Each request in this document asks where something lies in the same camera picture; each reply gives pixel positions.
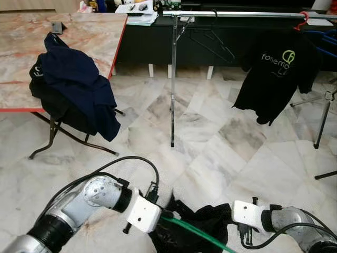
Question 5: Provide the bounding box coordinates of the small grey box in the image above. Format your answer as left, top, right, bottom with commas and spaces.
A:
51, 22, 67, 34

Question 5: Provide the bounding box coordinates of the plain black garment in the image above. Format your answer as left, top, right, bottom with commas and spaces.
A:
149, 193, 236, 253

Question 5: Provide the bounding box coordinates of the red plastic hanger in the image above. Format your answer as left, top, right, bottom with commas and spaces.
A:
293, 11, 311, 32

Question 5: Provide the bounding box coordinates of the black wire hanger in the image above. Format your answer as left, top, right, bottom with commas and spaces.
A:
187, 20, 236, 63

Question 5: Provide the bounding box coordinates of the navy blue shirt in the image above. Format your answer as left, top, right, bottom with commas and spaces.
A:
29, 33, 122, 143

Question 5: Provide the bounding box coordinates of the silver metal clothes rack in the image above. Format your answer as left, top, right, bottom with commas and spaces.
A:
162, 9, 337, 150

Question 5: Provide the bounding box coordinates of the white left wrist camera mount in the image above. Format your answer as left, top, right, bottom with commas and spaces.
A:
125, 188, 163, 234

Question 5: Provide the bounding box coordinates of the black T-shirt green logo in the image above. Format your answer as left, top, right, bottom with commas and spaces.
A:
233, 29, 322, 126

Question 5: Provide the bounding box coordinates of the black TV console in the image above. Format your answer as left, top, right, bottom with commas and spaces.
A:
112, 0, 337, 81

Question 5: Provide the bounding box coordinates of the green plastic hanger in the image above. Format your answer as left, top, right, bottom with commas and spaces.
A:
160, 210, 239, 253

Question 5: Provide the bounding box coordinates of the blue plastic hanger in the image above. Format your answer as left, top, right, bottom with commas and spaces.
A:
304, 27, 337, 59

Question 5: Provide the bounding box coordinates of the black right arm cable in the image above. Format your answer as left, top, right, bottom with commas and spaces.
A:
241, 208, 337, 249

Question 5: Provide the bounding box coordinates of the stack of white papers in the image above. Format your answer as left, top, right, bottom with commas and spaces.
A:
125, 11, 159, 26

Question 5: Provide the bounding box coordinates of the white paper sheet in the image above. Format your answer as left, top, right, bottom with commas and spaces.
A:
305, 17, 334, 26

